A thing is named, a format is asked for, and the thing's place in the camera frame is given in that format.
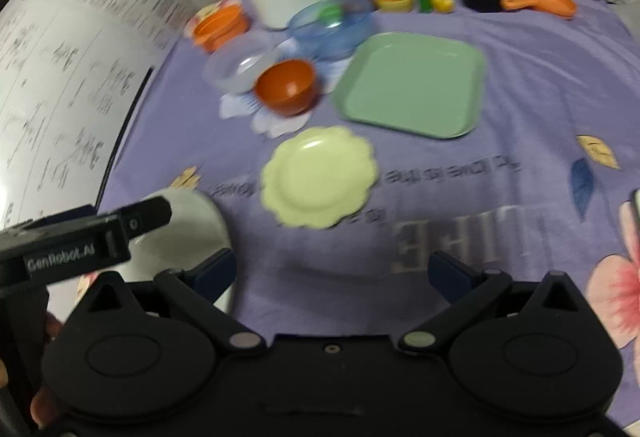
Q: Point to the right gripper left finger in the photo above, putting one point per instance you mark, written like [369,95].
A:
[193,294]

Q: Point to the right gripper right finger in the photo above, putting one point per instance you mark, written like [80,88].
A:
[470,293]

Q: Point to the white round plate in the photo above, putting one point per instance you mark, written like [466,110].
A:
[196,230]

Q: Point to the pale yellow scalloped plate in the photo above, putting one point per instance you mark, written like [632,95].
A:
[319,177]

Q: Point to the green square plate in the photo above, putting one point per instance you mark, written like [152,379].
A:
[420,84]

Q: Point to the red orange small bowl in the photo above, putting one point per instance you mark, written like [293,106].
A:
[288,88]

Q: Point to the clear plastic bowl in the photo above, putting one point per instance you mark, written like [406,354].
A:
[235,66]

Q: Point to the blue transparent bowl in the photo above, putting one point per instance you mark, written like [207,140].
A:
[333,41]

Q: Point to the person's hand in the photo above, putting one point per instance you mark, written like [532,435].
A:
[44,407]

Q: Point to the purple floral tablecloth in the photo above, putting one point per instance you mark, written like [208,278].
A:
[537,185]

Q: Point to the white instruction sheet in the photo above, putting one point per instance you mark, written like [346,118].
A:
[72,75]

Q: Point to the orange cup with spout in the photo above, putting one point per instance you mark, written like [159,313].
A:
[220,27]

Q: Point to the toy banana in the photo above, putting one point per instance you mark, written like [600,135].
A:
[443,6]

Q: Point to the green toy cucumber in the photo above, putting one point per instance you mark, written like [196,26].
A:
[425,6]

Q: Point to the orange toy pan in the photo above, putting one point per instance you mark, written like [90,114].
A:
[565,9]

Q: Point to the green toy vegetable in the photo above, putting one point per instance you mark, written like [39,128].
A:
[331,13]

